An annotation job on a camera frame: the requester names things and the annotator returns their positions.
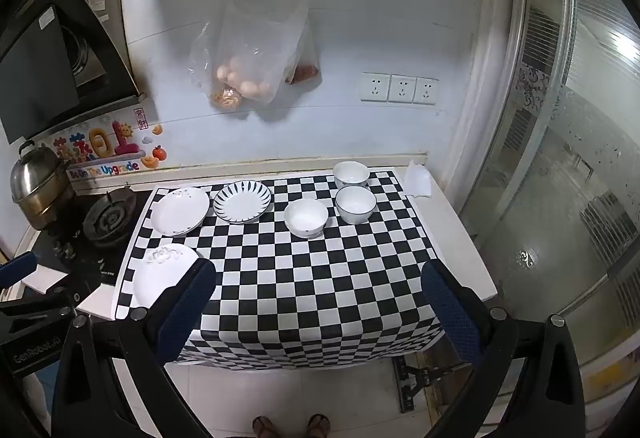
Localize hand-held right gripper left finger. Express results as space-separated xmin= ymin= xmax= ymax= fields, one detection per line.
xmin=50 ymin=258 xmax=218 ymax=438

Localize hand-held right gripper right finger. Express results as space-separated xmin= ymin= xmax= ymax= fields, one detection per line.
xmin=421 ymin=260 xmax=588 ymax=438

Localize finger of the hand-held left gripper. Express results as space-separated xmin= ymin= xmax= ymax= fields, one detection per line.
xmin=0 ymin=287 xmax=78 ymax=319
xmin=0 ymin=252 xmax=40 ymax=289

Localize white bowl blue rim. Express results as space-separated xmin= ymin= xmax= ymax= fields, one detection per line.
xmin=333 ymin=161 xmax=371 ymax=189
xmin=335 ymin=186 xmax=377 ymax=225

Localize white plate grey print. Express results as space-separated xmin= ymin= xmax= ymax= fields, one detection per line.
xmin=132 ymin=243 xmax=200 ymax=309

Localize black gas stove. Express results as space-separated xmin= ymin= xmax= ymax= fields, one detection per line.
xmin=25 ymin=188 xmax=153 ymax=305

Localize steel steamer pot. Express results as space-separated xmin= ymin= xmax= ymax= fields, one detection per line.
xmin=10 ymin=140 xmax=76 ymax=231

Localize white plate small print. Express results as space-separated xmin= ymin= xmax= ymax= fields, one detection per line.
xmin=151 ymin=187 xmax=211 ymax=237

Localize gas burner grate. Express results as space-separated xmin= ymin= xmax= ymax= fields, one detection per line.
xmin=82 ymin=190 xmax=138 ymax=249

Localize black white checkered mat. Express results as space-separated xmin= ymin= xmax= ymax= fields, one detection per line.
xmin=115 ymin=168 xmax=446 ymax=371

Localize striped white plate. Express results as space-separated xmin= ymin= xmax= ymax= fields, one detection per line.
xmin=213 ymin=180 xmax=273 ymax=224

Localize white tissue paper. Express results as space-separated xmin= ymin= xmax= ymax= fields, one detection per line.
xmin=402 ymin=160 xmax=433 ymax=197

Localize plain white bowl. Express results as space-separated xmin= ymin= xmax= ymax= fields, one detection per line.
xmin=284 ymin=198 xmax=329 ymax=239

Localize person's right foot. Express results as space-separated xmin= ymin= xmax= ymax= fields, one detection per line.
xmin=305 ymin=413 xmax=331 ymax=438

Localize black range hood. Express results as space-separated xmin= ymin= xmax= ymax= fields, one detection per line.
xmin=0 ymin=0 xmax=147 ymax=146

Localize plastic bag brown contents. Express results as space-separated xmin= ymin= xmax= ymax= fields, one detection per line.
xmin=187 ymin=20 xmax=247 ymax=111

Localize clear plastic bag of eggs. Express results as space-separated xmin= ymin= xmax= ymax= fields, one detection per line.
xmin=215 ymin=0 xmax=310 ymax=106

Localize plastic bag red contents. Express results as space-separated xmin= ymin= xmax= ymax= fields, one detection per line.
xmin=284 ymin=18 xmax=322 ymax=86

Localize black metal bracket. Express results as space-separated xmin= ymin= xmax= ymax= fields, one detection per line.
xmin=392 ymin=357 xmax=462 ymax=414

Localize colourful wall sticker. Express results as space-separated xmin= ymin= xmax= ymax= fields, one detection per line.
xmin=50 ymin=106 xmax=166 ymax=181

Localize white wall socket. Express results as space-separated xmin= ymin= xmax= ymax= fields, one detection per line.
xmin=414 ymin=76 xmax=439 ymax=106
xmin=389 ymin=74 xmax=417 ymax=104
xmin=360 ymin=72 xmax=391 ymax=102

